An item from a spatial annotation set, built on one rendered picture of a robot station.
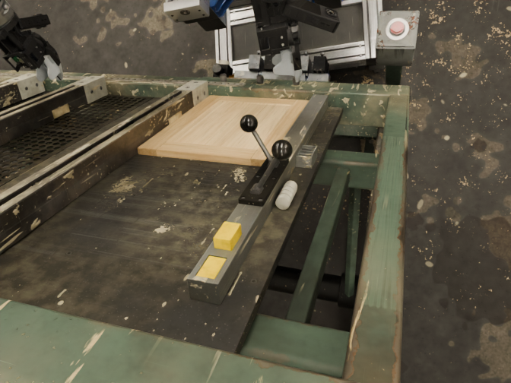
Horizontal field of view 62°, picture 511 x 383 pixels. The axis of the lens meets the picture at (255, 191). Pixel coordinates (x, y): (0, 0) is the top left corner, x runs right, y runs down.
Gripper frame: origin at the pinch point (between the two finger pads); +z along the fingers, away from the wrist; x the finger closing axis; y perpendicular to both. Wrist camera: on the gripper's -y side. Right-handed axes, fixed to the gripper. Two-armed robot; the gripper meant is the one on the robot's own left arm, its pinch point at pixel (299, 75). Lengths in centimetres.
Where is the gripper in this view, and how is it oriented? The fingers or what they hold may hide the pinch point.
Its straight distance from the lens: 97.2
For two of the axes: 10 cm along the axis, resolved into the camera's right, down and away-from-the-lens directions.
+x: 0.4, 7.6, -6.5
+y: -9.8, 1.5, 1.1
